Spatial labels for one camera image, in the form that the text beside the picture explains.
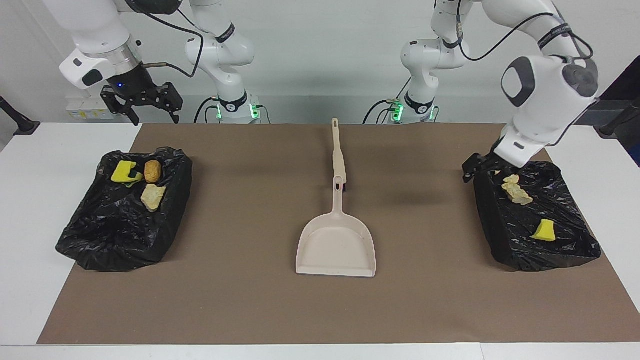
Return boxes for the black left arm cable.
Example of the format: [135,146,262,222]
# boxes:
[435,0,596,148]

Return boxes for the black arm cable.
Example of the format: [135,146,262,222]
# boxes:
[435,0,596,148]
[127,0,206,79]

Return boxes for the small green yellow sponge piece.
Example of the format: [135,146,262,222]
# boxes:
[530,218,557,243]

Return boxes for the black right base cable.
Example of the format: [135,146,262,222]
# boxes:
[194,97,221,124]

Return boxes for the beige hand brush black bristles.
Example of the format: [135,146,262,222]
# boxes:
[331,118,348,193]

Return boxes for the black left base cable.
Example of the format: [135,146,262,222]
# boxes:
[362,77,412,125]

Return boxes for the large yellow sponge piece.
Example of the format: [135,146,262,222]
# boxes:
[111,160,137,184]

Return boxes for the black bag-lined bin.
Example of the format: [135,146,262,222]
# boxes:
[473,159,602,272]
[55,146,193,273]

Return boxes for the black base cable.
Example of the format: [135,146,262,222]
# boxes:
[362,77,412,125]
[194,97,221,124]

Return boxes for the brown table mat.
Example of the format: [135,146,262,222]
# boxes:
[37,123,640,345]

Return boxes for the dark background panel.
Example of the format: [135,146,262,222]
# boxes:
[575,55,640,166]

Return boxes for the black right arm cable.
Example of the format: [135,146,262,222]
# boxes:
[127,0,206,79]

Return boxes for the black stand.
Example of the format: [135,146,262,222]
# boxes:
[0,95,41,136]
[594,97,640,138]

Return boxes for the orange crusted bread piece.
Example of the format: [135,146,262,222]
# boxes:
[140,184,167,213]

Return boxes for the beige plastic dustpan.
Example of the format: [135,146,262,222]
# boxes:
[295,175,377,278]

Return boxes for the white wall socket box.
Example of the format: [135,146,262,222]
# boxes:
[65,96,120,121]

